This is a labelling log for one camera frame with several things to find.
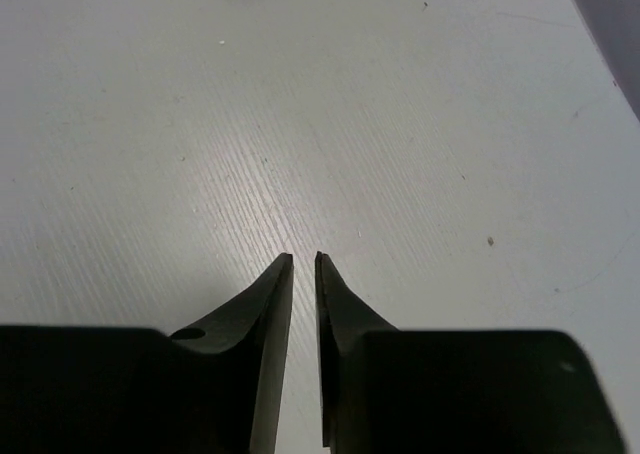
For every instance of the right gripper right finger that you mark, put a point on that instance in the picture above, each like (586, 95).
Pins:
(387, 390)

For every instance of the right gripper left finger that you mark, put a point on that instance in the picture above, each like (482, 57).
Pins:
(214, 386)

